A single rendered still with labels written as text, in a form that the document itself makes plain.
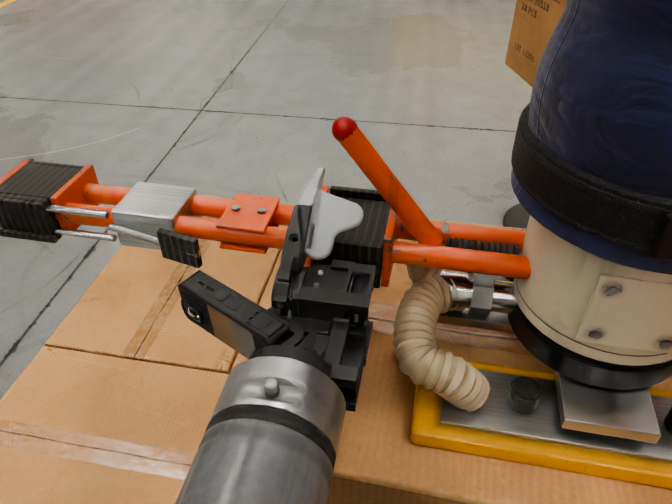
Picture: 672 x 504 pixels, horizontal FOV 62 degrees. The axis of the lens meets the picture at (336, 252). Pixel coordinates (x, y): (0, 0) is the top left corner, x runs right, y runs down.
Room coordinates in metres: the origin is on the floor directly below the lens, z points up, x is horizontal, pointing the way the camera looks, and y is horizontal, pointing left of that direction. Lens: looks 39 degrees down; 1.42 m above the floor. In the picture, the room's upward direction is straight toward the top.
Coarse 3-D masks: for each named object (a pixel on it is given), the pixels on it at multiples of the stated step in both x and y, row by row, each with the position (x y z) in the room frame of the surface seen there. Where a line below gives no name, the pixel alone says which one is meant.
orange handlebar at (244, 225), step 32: (96, 192) 0.53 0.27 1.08; (96, 224) 0.48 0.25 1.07; (192, 224) 0.46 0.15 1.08; (224, 224) 0.46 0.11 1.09; (256, 224) 0.45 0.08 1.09; (288, 224) 0.48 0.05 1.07; (448, 224) 0.46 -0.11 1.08; (416, 256) 0.42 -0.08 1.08; (448, 256) 0.41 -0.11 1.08; (480, 256) 0.41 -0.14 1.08; (512, 256) 0.41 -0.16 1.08
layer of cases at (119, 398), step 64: (128, 256) 1.07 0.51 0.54; (256, 256) 1.07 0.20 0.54; (64, 320) 0.85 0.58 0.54; (128, 320) 0.85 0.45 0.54; (64, 384) 0.68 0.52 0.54; (128, 384) 0.68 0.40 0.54; (192, 384) 0.68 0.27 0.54; (0, 448) 0.55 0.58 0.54; (64, 448) 0.55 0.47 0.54; (128, 448) 0.55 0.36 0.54; (192, 448) 0.55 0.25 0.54
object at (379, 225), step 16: (336, 192) 0.50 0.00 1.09; (352, 192) 0.50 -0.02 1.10; (368, 192) 0.50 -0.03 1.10; (368, 208) 0.48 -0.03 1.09; (384, 208) 0.48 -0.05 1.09; (368, 224) 0.45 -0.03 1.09; (384, 224) 0.45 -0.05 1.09; (336, 240) 0.41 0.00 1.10; (352, 240) 0.41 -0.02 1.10; (368, 240) 0.42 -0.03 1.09; (384, 240) 0.41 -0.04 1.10; (336, 256) 0.41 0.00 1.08; (352, 256) 0.41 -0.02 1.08; (368, 256) 0.41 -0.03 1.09; (384, 256) 0.41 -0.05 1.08; (384, 272) 0.41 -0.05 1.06
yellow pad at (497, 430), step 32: (512, 384) 0.33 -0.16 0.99; (544, 384) 0.35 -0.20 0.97; (416, 416) 0.32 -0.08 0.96; (448, 416) 0.31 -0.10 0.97; (480, 416) 0.31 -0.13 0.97; (512, 416) 0.31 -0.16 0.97; (544, 416) 0.31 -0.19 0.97; (448, 448) 0.29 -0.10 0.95; (480, 448) 0.29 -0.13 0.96; (512, 448) 0.28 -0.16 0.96; (544, 448) 0.28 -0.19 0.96; (576, 448) 0.28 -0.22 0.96; (608, 448) 0.28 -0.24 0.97; (640, 448) 0.28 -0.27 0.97; (640, 480) 0.26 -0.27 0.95
